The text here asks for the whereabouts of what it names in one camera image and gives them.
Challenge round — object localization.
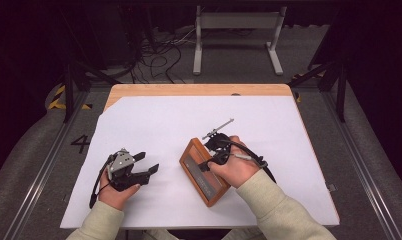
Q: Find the white paper sheet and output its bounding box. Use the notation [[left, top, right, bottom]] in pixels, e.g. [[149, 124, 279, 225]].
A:
[[59, 95, 341, 230]]

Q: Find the white metal stand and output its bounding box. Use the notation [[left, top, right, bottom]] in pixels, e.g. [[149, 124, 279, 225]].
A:
[[192, 5, 288, 76]]

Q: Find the person's left hand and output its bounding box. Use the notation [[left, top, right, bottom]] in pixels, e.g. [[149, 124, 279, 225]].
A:
[[97, 169, 142, 212]]

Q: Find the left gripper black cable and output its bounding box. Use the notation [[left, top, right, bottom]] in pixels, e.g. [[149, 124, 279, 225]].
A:
[[89, 154, 116, 210]]

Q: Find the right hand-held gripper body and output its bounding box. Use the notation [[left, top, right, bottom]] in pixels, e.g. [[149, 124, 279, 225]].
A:
[[201, 117, 236, 166]]

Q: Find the yellow and black floor tape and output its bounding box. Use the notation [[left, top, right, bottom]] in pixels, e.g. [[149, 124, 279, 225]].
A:
[[47, 84, 92, 111]]

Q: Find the black metal stand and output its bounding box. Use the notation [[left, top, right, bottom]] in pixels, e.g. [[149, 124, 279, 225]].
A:
[[63, 59, 121, 123], [288, 60, 349, 123]]

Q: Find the tangle of floor cables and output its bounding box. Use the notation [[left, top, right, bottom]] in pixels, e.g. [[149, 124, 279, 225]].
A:
[[131, 28, 197, 85]]

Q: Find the person's right hand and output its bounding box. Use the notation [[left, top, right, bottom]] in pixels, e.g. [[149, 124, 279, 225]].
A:
[[207, 134, 262, 190]]

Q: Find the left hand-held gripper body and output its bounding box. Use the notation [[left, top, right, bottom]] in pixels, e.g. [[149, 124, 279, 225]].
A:
[[106, 147, 151, 193]]

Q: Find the wooden picture frame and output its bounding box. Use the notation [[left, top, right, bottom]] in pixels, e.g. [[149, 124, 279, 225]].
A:
[[178, 137, 232, 208]]

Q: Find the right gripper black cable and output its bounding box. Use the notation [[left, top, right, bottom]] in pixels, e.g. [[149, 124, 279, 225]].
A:
[[221, 138, 278, 185]]

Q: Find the aluminium floor rail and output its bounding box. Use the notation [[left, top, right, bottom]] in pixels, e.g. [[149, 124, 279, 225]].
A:
[[321, 89, 402, 240], [3, 89, 91, 240]]

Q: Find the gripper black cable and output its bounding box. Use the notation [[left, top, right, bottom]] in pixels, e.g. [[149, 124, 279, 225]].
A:
[[89, 154, 116, 210], [221, 138, 278, 185]]

